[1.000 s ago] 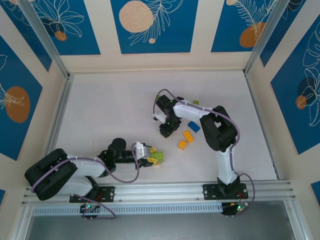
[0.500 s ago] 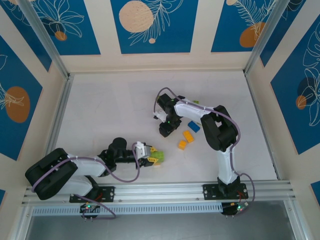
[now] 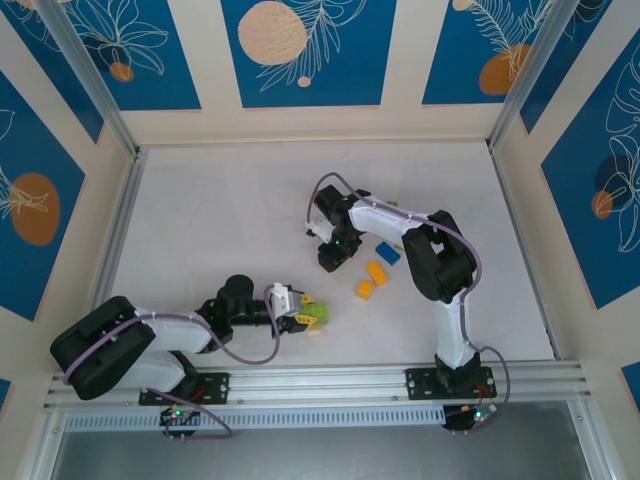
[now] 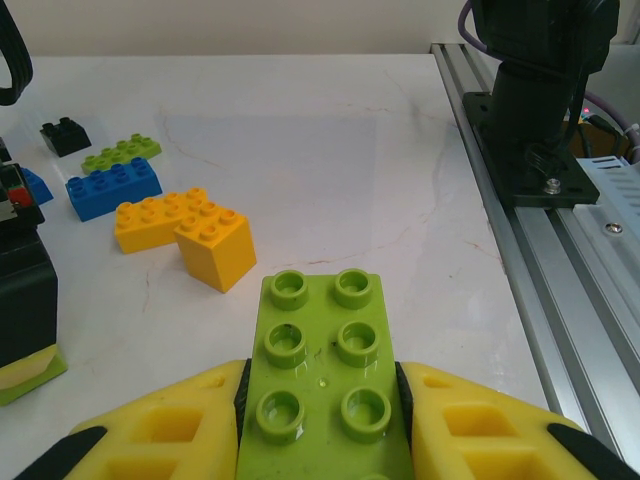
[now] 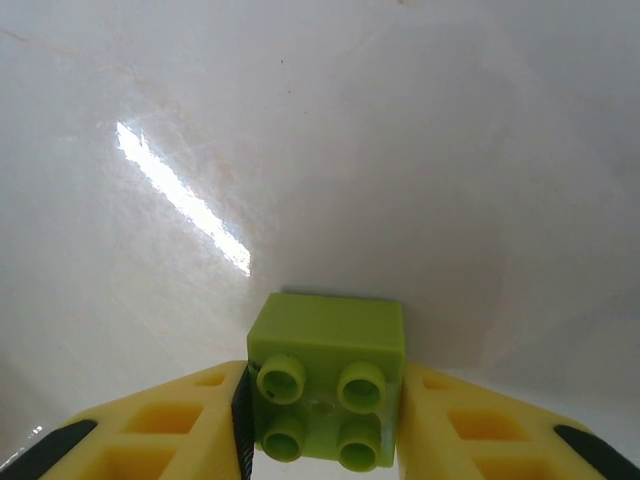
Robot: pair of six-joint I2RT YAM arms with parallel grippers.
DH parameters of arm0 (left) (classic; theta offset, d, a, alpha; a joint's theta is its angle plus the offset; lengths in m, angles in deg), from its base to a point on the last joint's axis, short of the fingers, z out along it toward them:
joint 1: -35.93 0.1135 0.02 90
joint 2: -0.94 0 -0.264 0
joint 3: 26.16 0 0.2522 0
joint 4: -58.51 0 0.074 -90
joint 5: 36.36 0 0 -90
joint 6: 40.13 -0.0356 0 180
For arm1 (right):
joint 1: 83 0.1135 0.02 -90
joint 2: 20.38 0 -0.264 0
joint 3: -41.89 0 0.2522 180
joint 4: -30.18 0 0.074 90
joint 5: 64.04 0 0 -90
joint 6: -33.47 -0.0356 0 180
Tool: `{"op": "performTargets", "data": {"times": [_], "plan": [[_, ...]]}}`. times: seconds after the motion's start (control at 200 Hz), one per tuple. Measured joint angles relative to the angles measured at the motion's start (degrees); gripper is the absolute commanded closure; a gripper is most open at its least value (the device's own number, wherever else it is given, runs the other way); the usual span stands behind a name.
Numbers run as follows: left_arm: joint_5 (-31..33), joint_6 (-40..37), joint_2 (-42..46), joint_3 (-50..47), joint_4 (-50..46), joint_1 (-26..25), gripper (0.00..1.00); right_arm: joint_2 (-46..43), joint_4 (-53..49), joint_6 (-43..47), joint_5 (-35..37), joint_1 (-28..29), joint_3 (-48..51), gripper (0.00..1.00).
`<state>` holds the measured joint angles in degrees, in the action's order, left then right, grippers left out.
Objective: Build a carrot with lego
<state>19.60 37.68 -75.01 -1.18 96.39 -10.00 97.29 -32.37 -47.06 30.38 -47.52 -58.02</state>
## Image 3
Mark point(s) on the orange two-by-two lego brick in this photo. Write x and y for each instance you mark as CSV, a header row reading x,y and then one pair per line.
x,y
316,327
365,290

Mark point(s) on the orange two-by-four lego brick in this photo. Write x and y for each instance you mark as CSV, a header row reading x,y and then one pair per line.
x,y
377,273

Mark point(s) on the blue two-by-four lego brick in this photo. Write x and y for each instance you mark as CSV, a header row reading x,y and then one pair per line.
x,y
388,252

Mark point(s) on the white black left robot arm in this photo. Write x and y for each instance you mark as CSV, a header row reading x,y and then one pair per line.
x,y
175,332

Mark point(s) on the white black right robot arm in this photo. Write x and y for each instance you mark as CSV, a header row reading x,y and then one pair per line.
x,y
452,330

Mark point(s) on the grey metal sheet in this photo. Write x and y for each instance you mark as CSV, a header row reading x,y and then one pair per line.
x,y
320,457

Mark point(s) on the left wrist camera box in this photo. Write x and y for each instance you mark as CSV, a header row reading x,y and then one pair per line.
x,y
285,300

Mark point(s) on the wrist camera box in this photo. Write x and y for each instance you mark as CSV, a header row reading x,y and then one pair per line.
x,y
285,300
320,231

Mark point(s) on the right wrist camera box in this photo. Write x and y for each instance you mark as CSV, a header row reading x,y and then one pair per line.
x,y
320,231

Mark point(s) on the long aluminium mounting rail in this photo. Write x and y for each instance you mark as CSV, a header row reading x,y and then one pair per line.
x,y
320,385

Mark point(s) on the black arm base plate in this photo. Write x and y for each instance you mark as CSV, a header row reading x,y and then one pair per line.
x,y
420,385
215,387

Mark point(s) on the aluminium side rail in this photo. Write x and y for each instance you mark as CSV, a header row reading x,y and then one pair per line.
x,y
116,250
519,225

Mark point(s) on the aluminium frame post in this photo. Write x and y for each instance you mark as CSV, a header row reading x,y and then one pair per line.
x,y
533,75
92,75

